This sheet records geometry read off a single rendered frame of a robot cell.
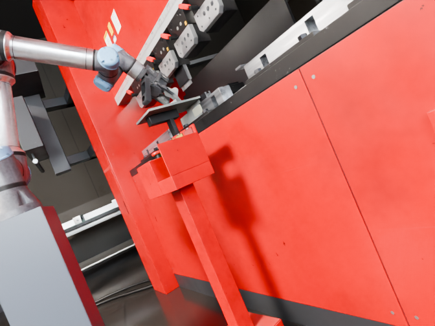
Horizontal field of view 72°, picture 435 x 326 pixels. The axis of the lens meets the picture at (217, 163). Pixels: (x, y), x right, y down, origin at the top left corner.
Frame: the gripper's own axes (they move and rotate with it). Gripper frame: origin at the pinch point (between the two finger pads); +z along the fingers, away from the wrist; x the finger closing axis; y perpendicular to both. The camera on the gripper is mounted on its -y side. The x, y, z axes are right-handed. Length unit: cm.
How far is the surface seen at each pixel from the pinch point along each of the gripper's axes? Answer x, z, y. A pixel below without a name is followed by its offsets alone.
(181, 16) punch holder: -22.1, -20.3, 21.4
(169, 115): 0.2, -0.1, -6.7
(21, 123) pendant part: 108, -54, -1
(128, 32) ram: 26, -33, 43
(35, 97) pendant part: 143, -61, 38
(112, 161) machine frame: 87, 4, -1
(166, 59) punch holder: 0.6, -13.2, 19.7
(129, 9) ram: 15, -39, 45
